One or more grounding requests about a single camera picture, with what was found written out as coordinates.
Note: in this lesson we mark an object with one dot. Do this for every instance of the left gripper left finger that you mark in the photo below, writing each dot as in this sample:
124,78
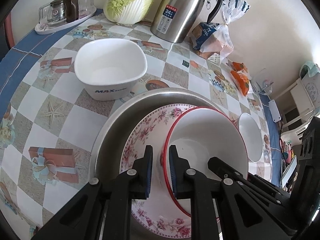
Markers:
102,210

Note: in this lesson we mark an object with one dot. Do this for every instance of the stainless steel thermos jug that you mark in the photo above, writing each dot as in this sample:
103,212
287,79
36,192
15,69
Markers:
174,18

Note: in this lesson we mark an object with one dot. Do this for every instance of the white oval tray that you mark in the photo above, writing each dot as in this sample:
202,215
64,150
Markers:
45,28

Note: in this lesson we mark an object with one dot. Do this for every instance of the orange snack packet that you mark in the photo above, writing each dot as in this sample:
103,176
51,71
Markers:
241,81
239,67

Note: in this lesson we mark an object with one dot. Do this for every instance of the glass teapot brown handle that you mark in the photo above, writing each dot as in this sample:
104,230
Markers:
65,10

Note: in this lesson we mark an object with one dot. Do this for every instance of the upturned clear glass left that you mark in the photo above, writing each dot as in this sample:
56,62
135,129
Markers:
46,15

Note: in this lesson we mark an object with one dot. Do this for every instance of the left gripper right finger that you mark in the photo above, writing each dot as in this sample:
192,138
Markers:
220,209

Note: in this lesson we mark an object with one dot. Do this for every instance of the bagged sliced bread loaf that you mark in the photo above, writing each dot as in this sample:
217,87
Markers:
212,41

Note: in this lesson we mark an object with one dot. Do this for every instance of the napa cabbage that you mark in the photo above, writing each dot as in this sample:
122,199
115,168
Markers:
126,12

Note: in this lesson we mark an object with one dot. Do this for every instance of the white power strip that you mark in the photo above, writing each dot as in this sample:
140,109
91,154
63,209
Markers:
276,116

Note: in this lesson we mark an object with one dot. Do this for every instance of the red-rimmed white bowl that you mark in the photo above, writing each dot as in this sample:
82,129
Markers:
199,134

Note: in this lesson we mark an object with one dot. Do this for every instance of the orange snack packet back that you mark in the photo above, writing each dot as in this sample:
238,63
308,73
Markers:
239,67

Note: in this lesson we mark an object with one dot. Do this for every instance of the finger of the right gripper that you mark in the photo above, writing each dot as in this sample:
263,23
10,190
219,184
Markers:
237,172

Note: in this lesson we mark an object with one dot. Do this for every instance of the upturned clear glass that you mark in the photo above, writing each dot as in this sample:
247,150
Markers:
86,7
46,15

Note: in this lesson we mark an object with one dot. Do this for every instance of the upturned clear glass right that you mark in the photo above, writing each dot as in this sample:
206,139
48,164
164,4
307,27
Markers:
86,7

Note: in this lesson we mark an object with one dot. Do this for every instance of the large stainless steel bowl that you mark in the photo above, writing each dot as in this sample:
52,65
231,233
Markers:
111,139

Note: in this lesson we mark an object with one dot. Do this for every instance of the pink floral plate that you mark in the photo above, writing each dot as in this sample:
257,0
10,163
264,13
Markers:
159,214

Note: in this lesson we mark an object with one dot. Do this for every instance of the white chair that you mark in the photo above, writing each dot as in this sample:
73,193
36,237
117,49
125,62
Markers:
305,93

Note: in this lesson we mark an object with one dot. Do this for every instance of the small white round bowl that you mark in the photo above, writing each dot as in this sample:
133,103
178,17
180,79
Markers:
251,135

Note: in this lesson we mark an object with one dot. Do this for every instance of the clear glass mug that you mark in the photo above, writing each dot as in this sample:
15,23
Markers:
262,82

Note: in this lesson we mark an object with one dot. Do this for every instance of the white square MAX bowl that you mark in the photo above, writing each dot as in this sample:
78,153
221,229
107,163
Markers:
109,68

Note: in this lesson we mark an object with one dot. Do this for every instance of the orange snack packet front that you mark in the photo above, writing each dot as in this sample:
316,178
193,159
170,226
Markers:
241,81

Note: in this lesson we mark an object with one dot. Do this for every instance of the patterned blue-edged tablecloth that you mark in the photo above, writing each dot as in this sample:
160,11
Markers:
43,104

